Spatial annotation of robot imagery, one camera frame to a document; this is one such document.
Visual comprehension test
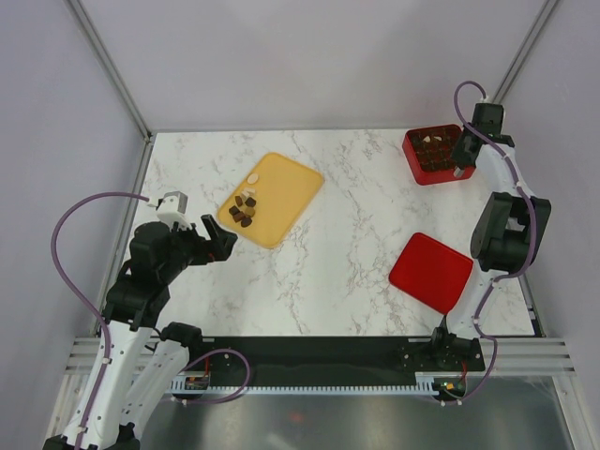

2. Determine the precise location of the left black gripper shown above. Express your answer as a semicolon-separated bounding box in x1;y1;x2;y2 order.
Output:
159;214;236;282

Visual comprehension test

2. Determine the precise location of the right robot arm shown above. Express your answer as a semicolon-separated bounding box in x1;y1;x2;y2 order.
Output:
428;102;551;370

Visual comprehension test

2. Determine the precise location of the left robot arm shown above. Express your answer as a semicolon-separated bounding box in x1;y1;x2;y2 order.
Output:
44;215;237;449

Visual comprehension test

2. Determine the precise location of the white oval chocolate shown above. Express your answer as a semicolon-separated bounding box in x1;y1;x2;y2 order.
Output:
247;173;259;185

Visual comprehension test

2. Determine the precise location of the red chocolate box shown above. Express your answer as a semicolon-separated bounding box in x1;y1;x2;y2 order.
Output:
402;124;475;186

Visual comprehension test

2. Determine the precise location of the yellow plastic tray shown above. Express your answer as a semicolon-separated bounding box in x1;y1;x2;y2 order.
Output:
217;152;324;249

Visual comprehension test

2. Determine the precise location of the red box lid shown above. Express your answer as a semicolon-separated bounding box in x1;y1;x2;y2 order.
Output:
388;232;473;315

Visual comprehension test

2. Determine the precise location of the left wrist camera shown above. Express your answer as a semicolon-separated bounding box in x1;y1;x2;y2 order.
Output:
156;191;191;231

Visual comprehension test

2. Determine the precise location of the right aluminium frame post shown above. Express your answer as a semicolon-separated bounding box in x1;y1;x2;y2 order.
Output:
491;0;563;104

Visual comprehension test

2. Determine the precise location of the aluminium frame post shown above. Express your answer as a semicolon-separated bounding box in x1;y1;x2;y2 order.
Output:
491;0;563;104
65;0;153;143

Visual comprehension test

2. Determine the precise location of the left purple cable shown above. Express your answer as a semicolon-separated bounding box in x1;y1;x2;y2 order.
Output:
52;190;160;450

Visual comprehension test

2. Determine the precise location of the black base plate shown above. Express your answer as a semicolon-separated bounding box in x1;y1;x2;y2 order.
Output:
190;337;485;386

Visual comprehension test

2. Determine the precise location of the left aluminium frame post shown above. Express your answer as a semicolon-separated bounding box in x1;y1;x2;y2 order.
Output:
65;0;153;143

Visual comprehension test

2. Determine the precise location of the white cable duct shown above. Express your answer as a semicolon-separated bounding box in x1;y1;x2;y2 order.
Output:
166;373;467;397

